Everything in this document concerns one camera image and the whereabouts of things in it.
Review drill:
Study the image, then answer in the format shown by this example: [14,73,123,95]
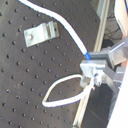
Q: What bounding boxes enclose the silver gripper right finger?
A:
[89,39,128,68]

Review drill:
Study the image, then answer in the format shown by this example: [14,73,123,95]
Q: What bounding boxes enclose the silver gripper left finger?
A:
[80,60,107,86]

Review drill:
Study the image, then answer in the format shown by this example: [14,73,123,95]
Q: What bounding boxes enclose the white braided cable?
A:
[18,0,96,108]

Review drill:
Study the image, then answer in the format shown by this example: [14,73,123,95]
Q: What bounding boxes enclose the black perforated breadboard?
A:
[0,0,99,128]

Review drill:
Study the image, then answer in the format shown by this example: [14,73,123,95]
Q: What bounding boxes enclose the black background cables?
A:
[103,25,124,48]

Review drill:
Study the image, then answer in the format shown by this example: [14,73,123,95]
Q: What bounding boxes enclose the aluminium frame rail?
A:
[72,0,111,128]

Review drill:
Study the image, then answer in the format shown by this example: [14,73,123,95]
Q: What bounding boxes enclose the silver metal cable clip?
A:
[24,21,59,47]

